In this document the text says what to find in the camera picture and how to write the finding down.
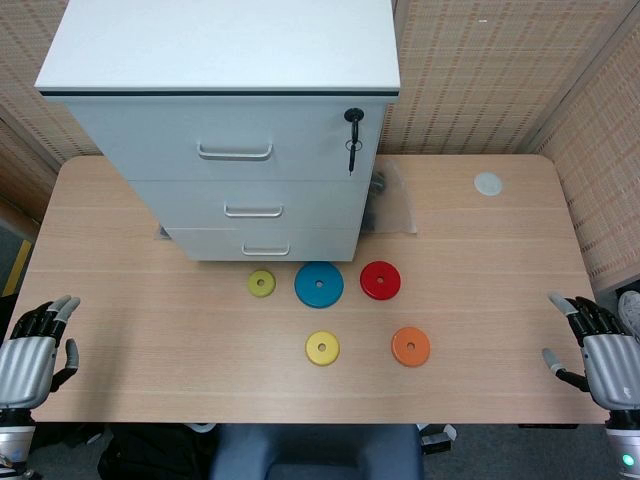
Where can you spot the white drawer with lock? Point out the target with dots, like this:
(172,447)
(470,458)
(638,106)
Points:
(150,140)

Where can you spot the blue chair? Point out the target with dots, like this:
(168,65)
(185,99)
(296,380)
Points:
(315,450)

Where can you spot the black key in lock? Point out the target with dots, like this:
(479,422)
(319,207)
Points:
(354,120)

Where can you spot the yellow disc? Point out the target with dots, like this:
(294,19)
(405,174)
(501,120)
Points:
(315,355)

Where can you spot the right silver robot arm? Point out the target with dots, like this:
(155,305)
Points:
(625,445)

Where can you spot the white sneaker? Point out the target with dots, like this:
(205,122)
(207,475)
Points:
(631,312)

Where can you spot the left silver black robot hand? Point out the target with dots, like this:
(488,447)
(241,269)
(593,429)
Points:
(25,365)

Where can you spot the white low drawer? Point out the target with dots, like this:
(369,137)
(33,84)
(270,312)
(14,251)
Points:
(325,245)

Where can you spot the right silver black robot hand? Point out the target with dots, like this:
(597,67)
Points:
(610,365)

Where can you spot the small black white box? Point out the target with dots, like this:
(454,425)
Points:
(437,442)

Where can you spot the clear plastic bag with parts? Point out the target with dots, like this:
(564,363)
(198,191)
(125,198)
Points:
(397,200)

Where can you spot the red disc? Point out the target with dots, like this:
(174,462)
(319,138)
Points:
(372,290)

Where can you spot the orange disc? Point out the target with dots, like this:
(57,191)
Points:
(402,357)

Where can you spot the white drawer cabinet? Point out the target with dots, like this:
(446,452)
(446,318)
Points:
(215,45)

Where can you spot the large blue disc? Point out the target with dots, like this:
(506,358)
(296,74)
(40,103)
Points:
(307,295)

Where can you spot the small yellow-green disc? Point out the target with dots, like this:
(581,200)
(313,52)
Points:
(267,287)

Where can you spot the white middle-height drawer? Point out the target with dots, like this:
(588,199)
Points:
(320,205)

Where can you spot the black bag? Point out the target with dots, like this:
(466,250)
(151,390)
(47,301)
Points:
(150,452)

